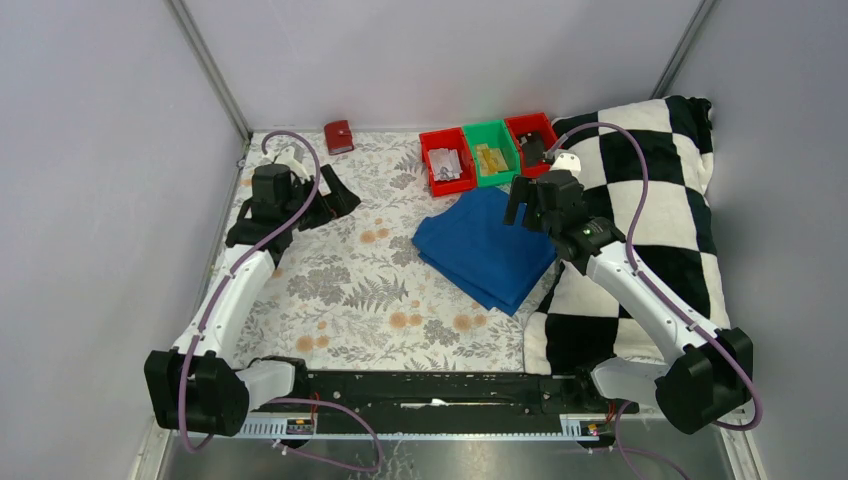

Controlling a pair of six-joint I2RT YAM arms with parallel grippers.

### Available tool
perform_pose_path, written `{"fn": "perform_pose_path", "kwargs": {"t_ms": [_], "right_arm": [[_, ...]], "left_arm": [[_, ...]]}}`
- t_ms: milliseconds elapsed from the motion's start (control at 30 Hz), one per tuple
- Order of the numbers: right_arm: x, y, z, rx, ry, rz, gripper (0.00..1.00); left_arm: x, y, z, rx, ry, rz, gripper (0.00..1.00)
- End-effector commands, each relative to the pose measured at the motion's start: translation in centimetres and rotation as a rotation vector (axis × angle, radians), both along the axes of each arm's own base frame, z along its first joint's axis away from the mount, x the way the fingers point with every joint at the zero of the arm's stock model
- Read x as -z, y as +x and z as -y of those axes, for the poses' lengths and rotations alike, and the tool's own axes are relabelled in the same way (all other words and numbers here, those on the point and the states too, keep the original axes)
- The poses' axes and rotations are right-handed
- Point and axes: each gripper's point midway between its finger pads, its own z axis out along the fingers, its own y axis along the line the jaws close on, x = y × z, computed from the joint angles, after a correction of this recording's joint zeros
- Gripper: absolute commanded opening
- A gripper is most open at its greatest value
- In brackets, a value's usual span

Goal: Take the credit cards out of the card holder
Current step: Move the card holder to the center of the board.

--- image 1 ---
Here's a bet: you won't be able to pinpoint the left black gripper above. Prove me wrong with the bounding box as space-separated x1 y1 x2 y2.
281 163 359 230

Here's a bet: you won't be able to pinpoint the red leather card holder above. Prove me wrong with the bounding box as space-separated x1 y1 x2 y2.
323 120 355 156

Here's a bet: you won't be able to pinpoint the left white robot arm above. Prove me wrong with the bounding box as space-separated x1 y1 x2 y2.
144 164 361 437

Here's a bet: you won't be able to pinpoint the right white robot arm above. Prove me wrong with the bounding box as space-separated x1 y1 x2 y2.
504 170 763 434

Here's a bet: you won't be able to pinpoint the black cards in bin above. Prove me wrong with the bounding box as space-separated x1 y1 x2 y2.
518 131 547 168

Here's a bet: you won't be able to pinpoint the gold cards in bin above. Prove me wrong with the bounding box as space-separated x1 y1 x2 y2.
475 144 509 177

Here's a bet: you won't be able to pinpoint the silver cards in bin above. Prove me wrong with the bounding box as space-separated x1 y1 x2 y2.
428 148 463 182

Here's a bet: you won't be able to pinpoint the green plastic bin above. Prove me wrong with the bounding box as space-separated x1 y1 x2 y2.
462 120 521 187

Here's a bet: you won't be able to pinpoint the right red plastic bin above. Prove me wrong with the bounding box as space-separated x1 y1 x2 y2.
504 112 557 178

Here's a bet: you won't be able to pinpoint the red plastic bin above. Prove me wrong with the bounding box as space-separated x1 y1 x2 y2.
504 112 557 178
419 127 477 197

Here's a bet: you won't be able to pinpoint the blue folded cloth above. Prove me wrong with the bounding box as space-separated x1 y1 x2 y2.
412 187 556 315

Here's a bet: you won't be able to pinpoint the left red plastic bin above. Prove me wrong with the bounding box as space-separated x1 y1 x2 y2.
419 127 477 197

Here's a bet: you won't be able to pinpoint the floral patterned table mat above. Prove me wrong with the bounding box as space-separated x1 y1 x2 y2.
232 132 556 372

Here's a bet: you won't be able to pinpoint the black white checkered pillow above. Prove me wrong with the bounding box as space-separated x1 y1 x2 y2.
523 95 730 375

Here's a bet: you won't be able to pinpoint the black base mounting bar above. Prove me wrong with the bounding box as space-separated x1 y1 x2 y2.
241 370 622 441

